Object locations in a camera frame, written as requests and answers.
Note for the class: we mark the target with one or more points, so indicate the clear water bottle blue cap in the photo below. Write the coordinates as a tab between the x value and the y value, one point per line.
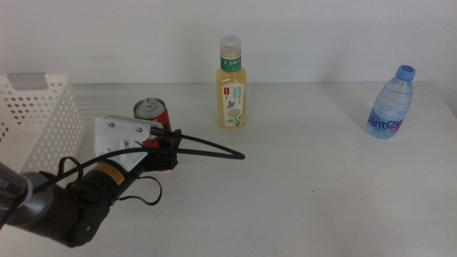
391	103

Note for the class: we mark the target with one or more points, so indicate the red cola can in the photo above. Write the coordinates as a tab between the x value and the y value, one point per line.
150	109

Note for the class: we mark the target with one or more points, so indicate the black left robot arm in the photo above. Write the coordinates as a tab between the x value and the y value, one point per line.
60	214

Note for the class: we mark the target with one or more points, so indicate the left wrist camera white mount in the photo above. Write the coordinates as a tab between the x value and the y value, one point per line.
121	125

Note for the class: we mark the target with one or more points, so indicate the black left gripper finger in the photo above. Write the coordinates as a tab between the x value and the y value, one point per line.
175	142

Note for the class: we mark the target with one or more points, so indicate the white perforated plastic basket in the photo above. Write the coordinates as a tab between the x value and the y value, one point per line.
46	135

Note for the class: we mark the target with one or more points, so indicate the yellow tea bottle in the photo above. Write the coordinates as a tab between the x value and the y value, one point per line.
231	103

